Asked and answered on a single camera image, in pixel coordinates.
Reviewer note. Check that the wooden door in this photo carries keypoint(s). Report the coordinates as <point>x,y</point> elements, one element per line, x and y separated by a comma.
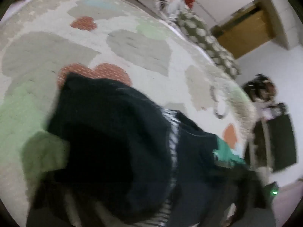
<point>243,28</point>

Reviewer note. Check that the green polka dot pillow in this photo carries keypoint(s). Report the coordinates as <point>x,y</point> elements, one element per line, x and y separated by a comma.
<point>208,42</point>

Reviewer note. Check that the green patterned cloth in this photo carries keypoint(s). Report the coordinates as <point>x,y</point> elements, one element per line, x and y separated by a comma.
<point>224,151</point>

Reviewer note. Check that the dark navy pants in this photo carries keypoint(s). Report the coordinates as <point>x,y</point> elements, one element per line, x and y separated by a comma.
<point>106,134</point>

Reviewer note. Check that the heart patterned quilt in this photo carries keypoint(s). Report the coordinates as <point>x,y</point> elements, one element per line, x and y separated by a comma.
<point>142,75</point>

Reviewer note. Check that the dark round object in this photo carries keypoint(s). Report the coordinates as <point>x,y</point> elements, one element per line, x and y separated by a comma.
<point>260,87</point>

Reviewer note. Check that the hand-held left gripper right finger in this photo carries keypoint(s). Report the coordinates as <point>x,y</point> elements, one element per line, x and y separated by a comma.
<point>236,194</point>

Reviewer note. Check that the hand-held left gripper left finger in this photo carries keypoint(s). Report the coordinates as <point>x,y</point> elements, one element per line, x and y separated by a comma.
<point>54,203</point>

